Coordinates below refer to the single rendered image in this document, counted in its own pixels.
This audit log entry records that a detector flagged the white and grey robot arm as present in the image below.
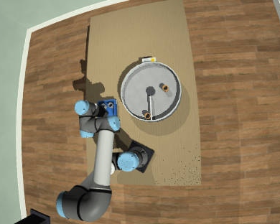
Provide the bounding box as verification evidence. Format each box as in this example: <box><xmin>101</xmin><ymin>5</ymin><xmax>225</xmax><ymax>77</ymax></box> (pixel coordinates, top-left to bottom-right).
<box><xmin>56</xmin><ymin>100</ymin><xmax>148</xmax><ymax>222</ymax></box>

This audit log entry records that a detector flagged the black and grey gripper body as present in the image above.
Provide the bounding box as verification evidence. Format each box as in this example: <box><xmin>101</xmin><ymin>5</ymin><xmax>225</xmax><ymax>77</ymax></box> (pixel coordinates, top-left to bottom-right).
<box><xmin>93</xmin><ymin>104</ymin><xmax>108</xmax><ymax>118</ymax></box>

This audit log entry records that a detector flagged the blue crate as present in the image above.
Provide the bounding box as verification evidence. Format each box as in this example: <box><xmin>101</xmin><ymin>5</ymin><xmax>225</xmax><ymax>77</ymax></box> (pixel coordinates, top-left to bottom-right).
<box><xmin>98</xmin><ymin>99</ymin><xmax>118</xmax><ymax>116</ymax></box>

